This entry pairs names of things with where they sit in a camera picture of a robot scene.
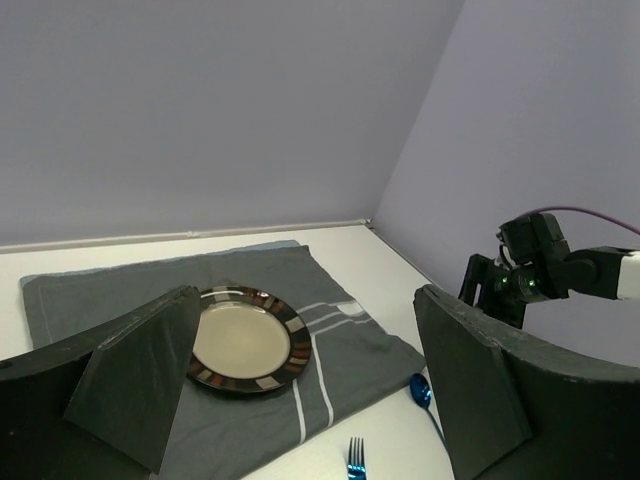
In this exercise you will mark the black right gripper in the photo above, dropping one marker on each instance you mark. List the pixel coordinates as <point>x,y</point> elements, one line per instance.
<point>536,264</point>

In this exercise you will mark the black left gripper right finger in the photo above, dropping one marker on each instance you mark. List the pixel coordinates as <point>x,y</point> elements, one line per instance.
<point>513,406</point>

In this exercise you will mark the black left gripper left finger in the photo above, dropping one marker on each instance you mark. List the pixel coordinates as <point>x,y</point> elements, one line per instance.
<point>99,404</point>

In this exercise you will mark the grey striped cloth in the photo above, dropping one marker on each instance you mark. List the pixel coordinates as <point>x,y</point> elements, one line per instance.
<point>354,363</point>

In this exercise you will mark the dark rimmed dinner plate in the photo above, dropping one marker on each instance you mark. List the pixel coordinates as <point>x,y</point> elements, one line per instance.
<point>248,342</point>

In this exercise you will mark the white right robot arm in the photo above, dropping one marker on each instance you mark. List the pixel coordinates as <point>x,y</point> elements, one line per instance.
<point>631,275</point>

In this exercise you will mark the blue metallic spoon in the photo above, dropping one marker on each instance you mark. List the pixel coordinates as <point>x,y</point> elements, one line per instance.
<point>422,396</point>

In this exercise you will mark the blue metallic fork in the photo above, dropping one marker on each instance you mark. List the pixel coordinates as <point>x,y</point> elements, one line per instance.
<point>356,467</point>

